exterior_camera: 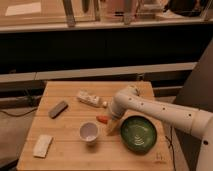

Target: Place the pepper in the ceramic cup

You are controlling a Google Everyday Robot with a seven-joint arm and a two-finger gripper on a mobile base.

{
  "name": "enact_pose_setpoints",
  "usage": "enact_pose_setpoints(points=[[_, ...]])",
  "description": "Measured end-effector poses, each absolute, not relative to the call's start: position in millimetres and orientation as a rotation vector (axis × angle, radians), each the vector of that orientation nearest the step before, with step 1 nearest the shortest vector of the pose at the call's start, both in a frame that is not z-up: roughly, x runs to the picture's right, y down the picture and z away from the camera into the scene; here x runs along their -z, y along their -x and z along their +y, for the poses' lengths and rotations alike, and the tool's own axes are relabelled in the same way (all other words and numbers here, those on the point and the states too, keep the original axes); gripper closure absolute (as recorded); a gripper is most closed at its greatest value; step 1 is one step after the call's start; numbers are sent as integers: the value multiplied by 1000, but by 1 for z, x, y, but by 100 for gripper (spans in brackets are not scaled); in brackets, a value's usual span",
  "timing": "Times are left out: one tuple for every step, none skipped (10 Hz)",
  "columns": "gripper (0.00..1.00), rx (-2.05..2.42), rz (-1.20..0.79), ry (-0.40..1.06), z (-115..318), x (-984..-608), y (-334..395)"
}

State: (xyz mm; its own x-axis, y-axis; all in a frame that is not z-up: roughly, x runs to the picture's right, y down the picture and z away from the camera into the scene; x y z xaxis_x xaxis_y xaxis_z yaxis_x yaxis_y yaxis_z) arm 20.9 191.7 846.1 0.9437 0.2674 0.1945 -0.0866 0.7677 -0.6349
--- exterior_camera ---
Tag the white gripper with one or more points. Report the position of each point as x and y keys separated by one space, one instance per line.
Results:
x=112 y=123

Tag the red orange pepper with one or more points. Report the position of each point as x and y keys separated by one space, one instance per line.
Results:
x=102 y=119

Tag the white ceramic cup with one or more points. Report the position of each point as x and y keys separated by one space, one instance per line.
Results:
x=89 y=132

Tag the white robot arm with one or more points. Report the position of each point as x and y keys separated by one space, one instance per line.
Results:
x=193 y=121

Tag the green ceramic bowl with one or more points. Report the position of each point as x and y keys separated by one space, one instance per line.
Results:
x=138 y=134

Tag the grey rectangular block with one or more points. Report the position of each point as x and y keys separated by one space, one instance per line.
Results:
x=56 y=110

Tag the white sponge pad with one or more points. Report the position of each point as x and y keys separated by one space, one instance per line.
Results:
x=42 y=145

